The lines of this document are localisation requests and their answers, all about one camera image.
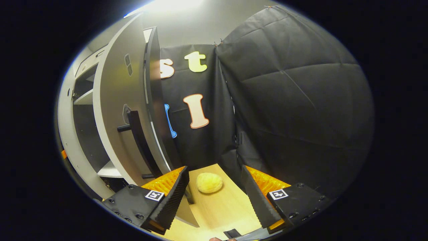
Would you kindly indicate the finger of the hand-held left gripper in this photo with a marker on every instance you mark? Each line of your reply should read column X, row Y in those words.
column 64, row 154

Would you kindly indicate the grey cabinet shelf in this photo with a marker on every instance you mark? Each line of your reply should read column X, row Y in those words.
column 110, row 171
column 85, row 98

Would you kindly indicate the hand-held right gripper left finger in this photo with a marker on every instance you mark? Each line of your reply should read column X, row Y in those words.
column 174, row 197

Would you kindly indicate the black backdrop cloth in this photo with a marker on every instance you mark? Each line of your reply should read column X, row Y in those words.
column 214, row 144
column 301, row 117

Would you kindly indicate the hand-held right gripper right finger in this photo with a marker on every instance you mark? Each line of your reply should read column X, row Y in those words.
column 257, row 201

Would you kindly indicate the grey double-door shoe cabinet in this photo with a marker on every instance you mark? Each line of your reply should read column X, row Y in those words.
column 157, row 100

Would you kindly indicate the yellow round bun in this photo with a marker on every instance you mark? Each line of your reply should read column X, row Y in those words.
column 209, row 183

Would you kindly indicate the grey cabinet drawer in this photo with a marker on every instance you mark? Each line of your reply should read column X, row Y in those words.
column 87, row 63

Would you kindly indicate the bright ceiling light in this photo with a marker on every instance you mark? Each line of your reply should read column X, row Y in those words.
column 174, row 6

